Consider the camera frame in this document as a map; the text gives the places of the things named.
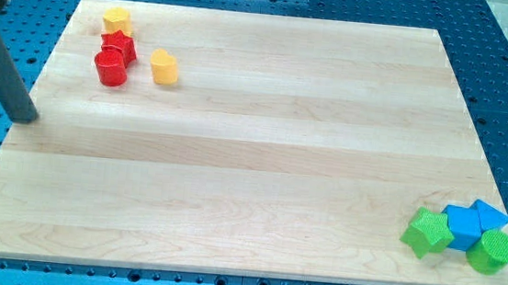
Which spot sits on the red cylinder block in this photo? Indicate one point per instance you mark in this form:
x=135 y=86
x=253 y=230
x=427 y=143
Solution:
x=111 y=68

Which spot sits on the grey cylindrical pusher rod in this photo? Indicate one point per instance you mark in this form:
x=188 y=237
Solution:
x=14 y=96

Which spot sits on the green cylinder block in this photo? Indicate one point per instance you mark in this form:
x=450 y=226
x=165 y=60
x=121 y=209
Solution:
x=490 y=254

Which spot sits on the green star block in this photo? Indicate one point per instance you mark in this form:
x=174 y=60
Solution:
x=427 y=232

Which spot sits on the yellow hexagon block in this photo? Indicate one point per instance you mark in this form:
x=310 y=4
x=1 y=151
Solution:
x=117 y=19

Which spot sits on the yellow heart block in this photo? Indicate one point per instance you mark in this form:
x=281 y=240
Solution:
x=164 y=67

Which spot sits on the blue triangle block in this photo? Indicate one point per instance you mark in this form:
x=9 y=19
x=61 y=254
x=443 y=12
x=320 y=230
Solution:
x=490 y=217

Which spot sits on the large wooden board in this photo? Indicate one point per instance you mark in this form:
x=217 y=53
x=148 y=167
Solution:
x=288 y=147

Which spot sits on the red star block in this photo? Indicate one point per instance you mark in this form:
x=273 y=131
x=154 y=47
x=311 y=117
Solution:
x=120 y=42

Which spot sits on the blue cube block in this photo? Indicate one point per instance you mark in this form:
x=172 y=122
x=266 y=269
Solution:
x=464 y=223

